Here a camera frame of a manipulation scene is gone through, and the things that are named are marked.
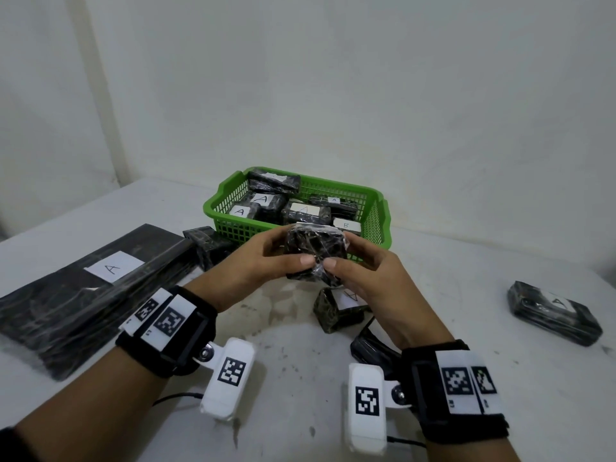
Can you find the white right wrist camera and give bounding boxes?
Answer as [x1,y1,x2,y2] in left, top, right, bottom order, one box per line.
[342,364,413,457]

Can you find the black left camera cable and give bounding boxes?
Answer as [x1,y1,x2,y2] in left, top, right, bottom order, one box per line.
[153,391,205,407]

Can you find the black left wristband with markers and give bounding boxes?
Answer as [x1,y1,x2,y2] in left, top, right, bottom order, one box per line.
[115,286,218,379]

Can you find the black right wristband with markers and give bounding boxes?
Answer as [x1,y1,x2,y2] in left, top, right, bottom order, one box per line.
[402,339,510,446]

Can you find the black packet labelled A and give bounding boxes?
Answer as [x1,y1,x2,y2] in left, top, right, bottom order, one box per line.
[248,191,289,222]

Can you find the small marbled packet labelled A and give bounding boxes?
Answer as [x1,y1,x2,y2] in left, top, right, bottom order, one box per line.
[312,287,369,334]

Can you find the black wristband with markers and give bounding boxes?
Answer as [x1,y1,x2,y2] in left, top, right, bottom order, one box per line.
[115,286,218,379]
[402,339,510,446]

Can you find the person's left hand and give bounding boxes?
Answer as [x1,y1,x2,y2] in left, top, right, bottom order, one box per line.
[185,225,316,313]

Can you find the person's right hand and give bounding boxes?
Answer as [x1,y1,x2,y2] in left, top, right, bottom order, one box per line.
[322,231,456,352]

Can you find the long black packet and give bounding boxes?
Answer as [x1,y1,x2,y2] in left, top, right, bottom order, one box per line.
[307,194,359,219]

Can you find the pile of black packets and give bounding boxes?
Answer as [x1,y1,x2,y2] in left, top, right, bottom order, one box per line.
[0,223,403,381]

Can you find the black packet placed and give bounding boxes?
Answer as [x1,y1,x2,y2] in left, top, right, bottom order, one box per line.
[508,281,603,347]

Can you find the green plastic mesh basket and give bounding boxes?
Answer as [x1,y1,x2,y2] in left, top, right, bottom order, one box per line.
[203,166,391,263]

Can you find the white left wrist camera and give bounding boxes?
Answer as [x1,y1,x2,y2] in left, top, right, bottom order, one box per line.
[192,337,256,422]

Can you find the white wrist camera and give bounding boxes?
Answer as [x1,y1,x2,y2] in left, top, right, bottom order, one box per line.
[192,337,256,422]
[342,364,413,457]

